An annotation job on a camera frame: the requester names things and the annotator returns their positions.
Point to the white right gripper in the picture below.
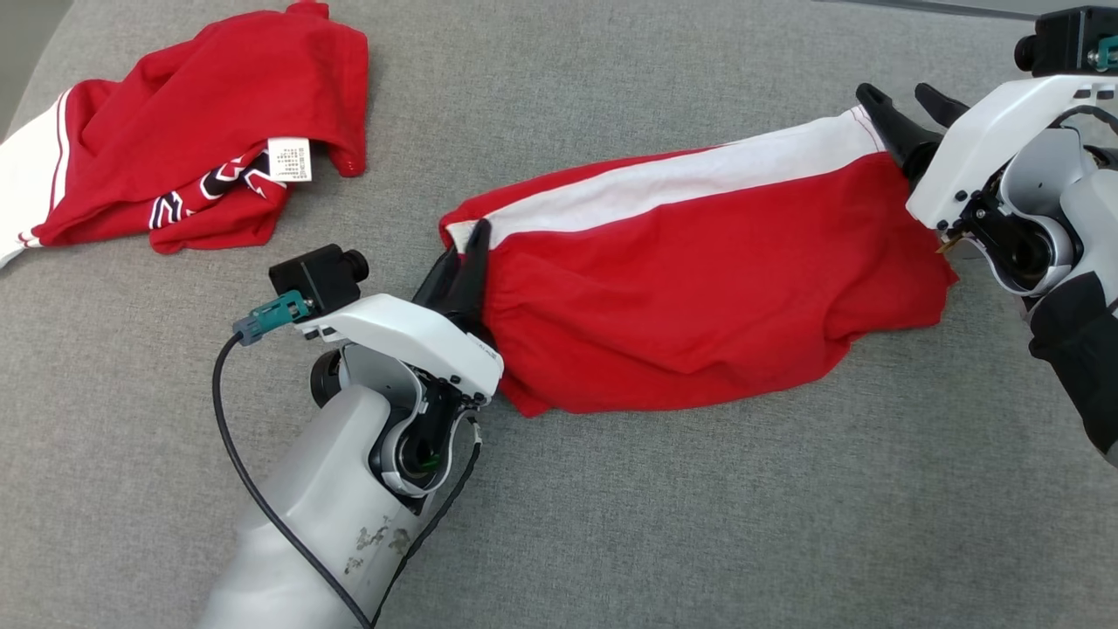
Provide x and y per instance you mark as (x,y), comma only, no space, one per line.
(987,140)

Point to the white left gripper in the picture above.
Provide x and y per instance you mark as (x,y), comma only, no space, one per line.
(410,336)

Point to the red shorts with white stripe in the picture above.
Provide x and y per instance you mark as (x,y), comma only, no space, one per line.
(699,288)

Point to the red jersey with white sleeves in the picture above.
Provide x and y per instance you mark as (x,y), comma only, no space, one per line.
(218,96)

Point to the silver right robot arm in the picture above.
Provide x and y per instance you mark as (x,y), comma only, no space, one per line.
(1074,349)

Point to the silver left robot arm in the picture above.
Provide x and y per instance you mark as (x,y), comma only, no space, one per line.
(323,507)

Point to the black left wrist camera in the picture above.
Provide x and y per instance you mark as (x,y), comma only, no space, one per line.
(314,275)

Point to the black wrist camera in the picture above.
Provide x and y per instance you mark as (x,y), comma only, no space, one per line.
(1061,39)
(314,275)

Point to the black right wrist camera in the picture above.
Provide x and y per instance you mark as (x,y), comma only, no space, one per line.
(1061,39)

